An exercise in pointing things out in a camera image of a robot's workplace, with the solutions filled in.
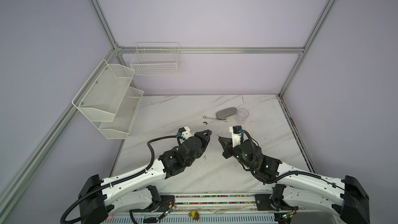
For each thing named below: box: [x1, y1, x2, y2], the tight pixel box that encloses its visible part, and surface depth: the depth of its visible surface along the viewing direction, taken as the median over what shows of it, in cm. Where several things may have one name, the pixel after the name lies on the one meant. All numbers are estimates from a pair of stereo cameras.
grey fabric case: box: [215, 106, 238, 119], surface depth 109 cm
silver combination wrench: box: [202, 115, 229, 123], surface depth 109 cm
